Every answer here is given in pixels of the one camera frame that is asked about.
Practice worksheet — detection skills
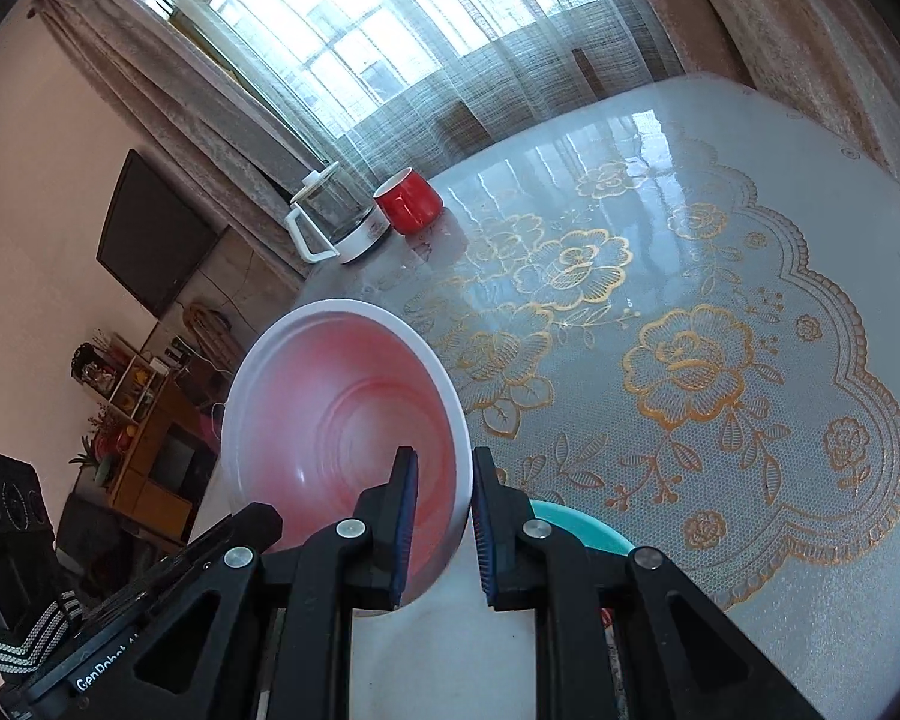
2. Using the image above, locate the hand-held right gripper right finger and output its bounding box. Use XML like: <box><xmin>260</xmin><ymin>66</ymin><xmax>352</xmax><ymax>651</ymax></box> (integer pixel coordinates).
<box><xmin>471</xmin><ymin>448</ymin><xmax>811</xmax><ymax>720</ymax></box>

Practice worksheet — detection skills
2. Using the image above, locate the red plastic bowl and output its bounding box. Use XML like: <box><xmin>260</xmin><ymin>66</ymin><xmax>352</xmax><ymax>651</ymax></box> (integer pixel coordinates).
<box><xmin>220</xmin><ymin>298</ymin><xmax>472</xmax><ymax>618</ymax></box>

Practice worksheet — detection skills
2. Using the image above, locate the yellow wooden cabinet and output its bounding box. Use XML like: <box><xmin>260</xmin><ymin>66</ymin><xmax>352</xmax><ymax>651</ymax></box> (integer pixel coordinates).
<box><xmin>67</xmin><ymin>349</ymin><xmax>218</xmax><ymax>541</ymax></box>

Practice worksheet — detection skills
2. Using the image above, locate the teal plate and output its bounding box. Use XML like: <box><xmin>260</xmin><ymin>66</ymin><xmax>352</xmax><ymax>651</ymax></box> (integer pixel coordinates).
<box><xmin>529</xmin><ymin>499</ymin><xmax>635</xmax><ymax>557</ymax></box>

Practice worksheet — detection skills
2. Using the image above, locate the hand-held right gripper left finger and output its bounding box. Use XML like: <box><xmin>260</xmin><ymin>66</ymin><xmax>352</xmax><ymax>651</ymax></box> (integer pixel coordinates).
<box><xmin>124</xmin><ymin>446</ymin><xmax>419</xmax><ymax>720</ymax></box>

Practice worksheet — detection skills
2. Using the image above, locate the white electric kettle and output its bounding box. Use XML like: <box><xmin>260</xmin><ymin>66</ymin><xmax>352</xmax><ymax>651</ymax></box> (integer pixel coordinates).
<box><xmin>283</xmin><ymin>161</ymin><xmax>392</xmax><ymax>265</ymax></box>

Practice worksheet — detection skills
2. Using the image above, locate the black wall television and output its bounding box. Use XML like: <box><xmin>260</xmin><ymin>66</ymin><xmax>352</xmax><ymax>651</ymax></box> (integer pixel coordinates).
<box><xmin>96</xmin><ymin>148</ymin><xmax>222</xmax><ymax>318</ymax></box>

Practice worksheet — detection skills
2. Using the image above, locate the white sheer curtain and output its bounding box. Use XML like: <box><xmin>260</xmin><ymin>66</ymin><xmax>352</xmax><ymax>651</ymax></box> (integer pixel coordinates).
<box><xmin>131</xmin><ymin>0</ymin><xmax>691</xmax><ymax>188</ymax></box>

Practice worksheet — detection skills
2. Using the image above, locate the black white striped strap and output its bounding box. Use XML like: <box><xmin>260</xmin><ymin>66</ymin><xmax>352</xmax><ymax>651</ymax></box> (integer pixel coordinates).
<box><xmin>0</xmin><ymin>591</ymin><xmax>85</xmax><ymax>683</ymax></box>

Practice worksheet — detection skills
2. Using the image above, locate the beige velvet curtain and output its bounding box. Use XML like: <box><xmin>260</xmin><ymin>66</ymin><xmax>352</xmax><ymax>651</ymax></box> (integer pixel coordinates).
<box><xmin>630</xmin><ymin>0</ymin><xmax>900</xmax><ymax>188</ymax></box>
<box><xmin>30</xmin><ymin>0</ymin><xmax>323</xmax><ymax>278</ymax></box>

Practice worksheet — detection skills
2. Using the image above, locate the red mug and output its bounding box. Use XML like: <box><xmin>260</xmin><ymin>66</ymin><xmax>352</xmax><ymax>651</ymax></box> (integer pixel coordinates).
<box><xmin>373</xmin><ymin>169</ymin><xmax>445</xmax><ymax>235</ymax></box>

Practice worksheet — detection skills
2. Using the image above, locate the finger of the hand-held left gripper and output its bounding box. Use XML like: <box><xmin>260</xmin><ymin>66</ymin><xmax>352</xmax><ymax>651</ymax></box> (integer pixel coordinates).
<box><xmin>161</xmin><ymin>502</ymin><xmax>284</xmax><ymax>586</ymax></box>

